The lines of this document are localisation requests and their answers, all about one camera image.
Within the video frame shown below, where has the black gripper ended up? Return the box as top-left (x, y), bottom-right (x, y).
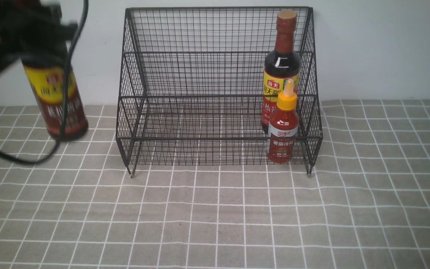
top-left (0, 0), bottom-right (78, 73)

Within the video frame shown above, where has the dark soy sauce bottle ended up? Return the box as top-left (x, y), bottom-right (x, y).
top-left (22, 56), bottom-right (88, 142)

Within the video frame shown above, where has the soy sauce bottle in rack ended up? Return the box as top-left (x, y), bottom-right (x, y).
top-left (261, 10), bottom-right (301, 133)

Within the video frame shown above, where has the red ketchup squeeze bottle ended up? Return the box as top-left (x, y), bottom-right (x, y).
top-left (267, 78), bottom-right (300, 164)

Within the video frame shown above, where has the grey checked tablecloth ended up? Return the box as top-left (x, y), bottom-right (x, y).
top-left (0, 99), bottom-right (430, 269)

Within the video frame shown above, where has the black cable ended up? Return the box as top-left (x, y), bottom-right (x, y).
top-left (0, 0), bottom-right (90, 166)

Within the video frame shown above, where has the black wire rack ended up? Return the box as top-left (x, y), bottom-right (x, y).
top-left (116, 6), bottom-right (324, 178)

